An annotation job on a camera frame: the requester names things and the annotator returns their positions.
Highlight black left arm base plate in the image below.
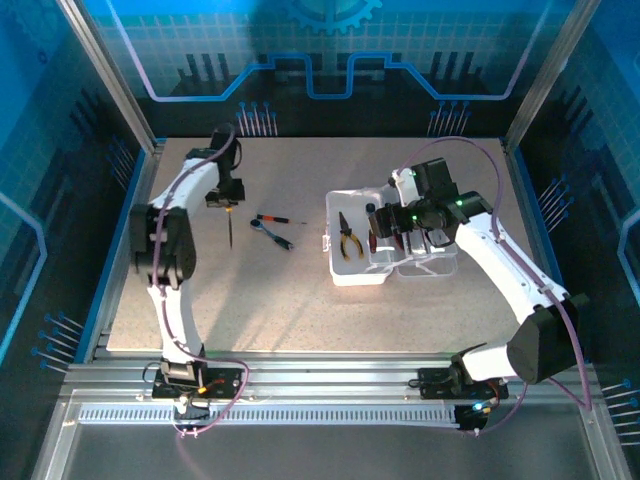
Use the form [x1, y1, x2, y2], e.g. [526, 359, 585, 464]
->
[151, 364, 246, 401]

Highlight aluminium front rail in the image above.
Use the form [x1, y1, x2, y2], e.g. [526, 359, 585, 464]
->
[62, 359, 604, 401]

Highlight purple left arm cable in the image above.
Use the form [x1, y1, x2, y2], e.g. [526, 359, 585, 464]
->
[149, 122, 251, 441]

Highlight blue table edge trim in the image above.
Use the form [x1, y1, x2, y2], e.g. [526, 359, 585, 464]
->
[509, 144, 591, 365]
[73, 147, 154, 365]

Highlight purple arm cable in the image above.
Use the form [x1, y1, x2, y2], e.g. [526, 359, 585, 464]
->
[399, 135, 594, 436]
[149, 122, 251, 441]

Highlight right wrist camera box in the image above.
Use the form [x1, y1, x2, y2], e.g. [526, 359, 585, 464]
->
[388, 168, 417, 204]

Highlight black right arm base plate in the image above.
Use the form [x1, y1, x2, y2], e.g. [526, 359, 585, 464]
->
[417, 367, 510, 401]

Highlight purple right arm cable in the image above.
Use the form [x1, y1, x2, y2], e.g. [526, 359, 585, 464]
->
[399, 135, 594, 436]

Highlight yellow handled pliers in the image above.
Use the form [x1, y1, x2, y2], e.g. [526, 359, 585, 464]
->
[337, 210, 366, 261]

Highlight black ratchet wrench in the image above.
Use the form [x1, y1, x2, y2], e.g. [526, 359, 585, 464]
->
[249, 217, 296, 250]

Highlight clear plastic tool box lid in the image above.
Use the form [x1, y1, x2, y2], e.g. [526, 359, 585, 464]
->
[387, 174, 460, 280]

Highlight grey front panel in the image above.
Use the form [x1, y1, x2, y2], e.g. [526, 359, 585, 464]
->
[47, 424, 619, 480]

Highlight white slotted cable duct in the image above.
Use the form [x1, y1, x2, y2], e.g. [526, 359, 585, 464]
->
[77, 403, 464, 427]

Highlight aluminium frame post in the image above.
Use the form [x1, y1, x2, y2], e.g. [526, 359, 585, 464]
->
[57, 0, 159, 154]
[502, 0, 604, 154]

